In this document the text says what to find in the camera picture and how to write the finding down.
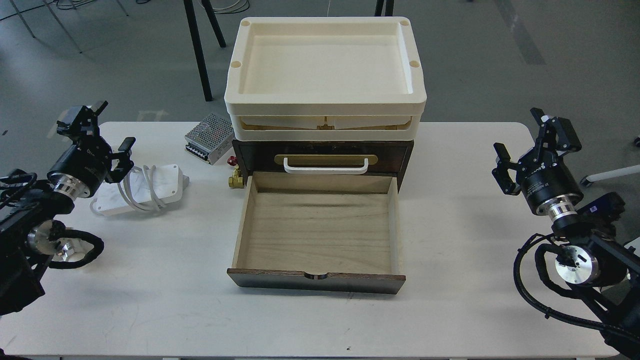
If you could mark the black table leg left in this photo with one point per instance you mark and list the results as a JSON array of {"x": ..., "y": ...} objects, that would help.
[{"x": 195, "y": 39}]

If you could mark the cream plastic tray organizer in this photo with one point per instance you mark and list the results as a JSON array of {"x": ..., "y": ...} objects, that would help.
[{"x": 325, "y": 79}]

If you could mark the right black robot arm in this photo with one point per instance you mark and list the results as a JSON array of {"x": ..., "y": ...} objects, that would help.
[{"x": 580, "y": 259}]

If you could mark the white power strip with cable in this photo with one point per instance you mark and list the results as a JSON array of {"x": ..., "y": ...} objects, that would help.
[{"x": 144, "y": 190}]

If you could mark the white cabinet handle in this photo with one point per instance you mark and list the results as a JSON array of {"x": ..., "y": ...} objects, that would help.
[{"x": 325, "y": 170}]

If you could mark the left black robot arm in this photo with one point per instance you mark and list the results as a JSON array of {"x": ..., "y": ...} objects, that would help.
[{"x": 31, "y": 239}]

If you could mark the dark wooden cabinet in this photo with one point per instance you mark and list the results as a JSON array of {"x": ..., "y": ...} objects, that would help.
[{"x": 386, "y": 158}]

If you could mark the black table leg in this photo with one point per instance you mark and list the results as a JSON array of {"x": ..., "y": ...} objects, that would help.
[
  {"x": 384, "y": 8},
  {"x": 195, "y": 39}
]

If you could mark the black table leg right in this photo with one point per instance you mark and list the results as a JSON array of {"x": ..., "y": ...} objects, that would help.
[{"x": 384, "y": 8}]

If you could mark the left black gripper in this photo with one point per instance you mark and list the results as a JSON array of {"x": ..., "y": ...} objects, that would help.
[{"x": 89, "y": 161}]

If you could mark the grey metal chair legs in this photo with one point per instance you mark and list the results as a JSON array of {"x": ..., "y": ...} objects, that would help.
[{"x": 42, "y": 18}]

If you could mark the brass valve red handle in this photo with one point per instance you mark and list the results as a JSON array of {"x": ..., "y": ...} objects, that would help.
[{"x": 236, "y": 180}]

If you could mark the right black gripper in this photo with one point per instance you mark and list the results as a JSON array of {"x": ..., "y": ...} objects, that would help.
[{"x": 542, "y": 174}]

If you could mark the white chair base leg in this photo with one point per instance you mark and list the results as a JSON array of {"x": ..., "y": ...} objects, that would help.
[{"x": 588, "y": 180}]

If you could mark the open wooden drawer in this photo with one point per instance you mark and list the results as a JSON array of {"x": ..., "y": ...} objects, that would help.
[{"x": 337, "y": 233}]

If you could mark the metal mesh power supply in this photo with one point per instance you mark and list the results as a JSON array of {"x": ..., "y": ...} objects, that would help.
[{"x": 211, "y": 138}]

